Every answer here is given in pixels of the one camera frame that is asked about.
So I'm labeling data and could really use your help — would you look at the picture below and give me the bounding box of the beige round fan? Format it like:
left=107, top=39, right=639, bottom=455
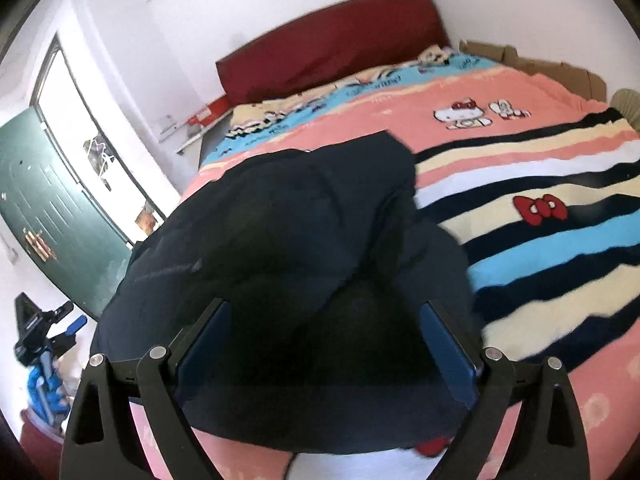
left=611, top=89, right=640, bottom=132

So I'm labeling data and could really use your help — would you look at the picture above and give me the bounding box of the dark red headboard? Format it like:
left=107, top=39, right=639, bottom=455
left=216, top=0, right=450, bottom=106

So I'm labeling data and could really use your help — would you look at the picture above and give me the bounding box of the white framed window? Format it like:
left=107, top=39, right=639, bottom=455
left=32, top=39, right=166, bottom=244

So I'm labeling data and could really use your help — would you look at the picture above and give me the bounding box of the blue white patterned cloth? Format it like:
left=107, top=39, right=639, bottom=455
left=27, top=351, right=70, bottom=432

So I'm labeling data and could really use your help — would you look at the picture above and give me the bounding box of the red white box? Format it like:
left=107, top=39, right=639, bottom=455
left=186, top=96, right=232, bottom=127

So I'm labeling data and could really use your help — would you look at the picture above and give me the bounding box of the pink Hello Kitty blanket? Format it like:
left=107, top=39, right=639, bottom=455
left=189, top=47, right=639, bottom=479

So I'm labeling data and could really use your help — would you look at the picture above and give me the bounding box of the green metal door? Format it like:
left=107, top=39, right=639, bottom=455
left=1, top=107, right=131, bottom=320

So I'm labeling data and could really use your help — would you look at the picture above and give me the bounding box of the dark red cloth pile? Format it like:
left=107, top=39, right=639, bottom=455
left=20, top=408, right=63, bottom=480

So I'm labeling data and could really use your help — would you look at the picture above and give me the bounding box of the white bedside shelf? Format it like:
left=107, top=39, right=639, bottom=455
left=176, top=116, right=230, bottom=169

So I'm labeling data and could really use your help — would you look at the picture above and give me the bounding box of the white wall switch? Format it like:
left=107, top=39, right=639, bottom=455
left=152, top=115, right=178, bottom=142

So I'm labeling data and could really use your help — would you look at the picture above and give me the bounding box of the dark navy padded jacket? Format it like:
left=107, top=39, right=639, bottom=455
left=91, top=132, right=480, bottom=454

